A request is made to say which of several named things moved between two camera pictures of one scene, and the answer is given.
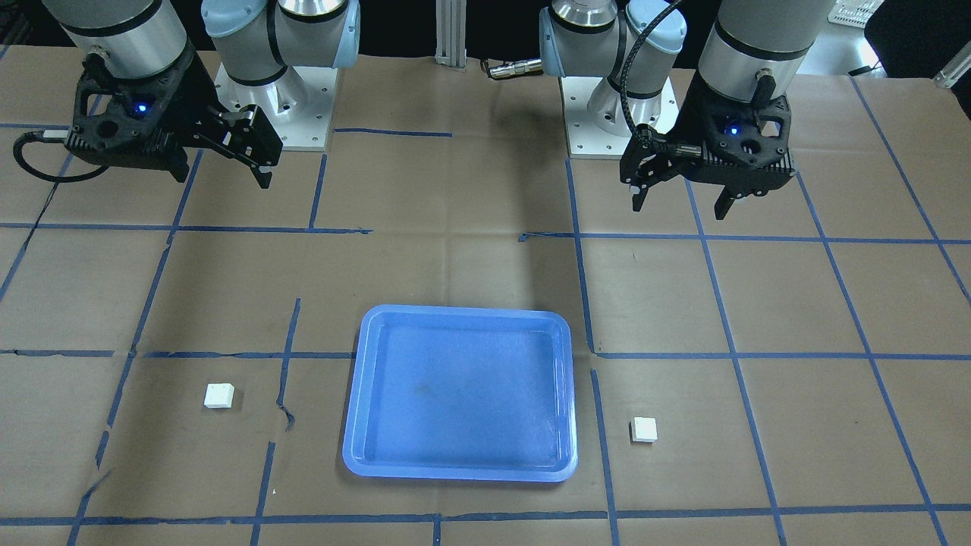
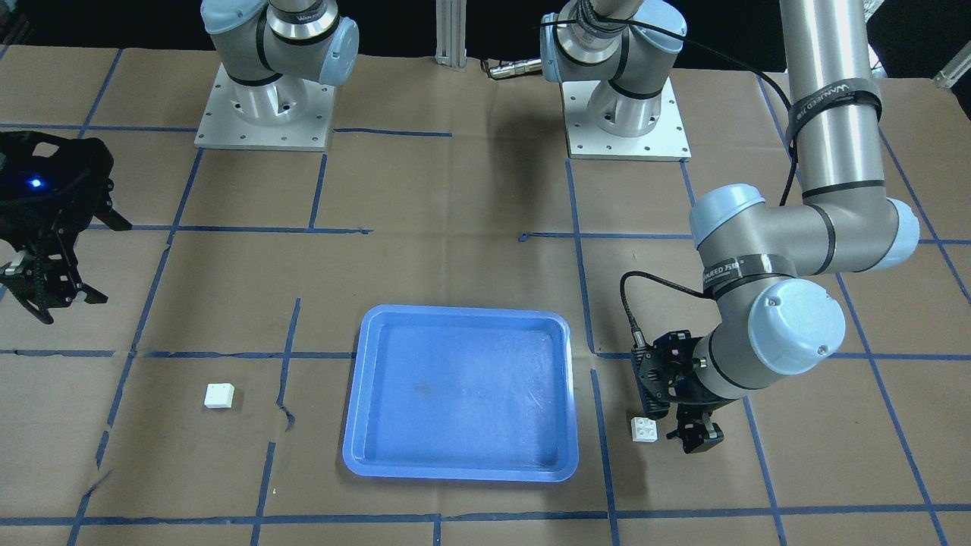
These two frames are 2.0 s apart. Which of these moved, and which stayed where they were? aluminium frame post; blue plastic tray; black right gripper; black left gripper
Moved: black left gripper; black right gripper
Stayed: aluminium frame post; blue plastic tray
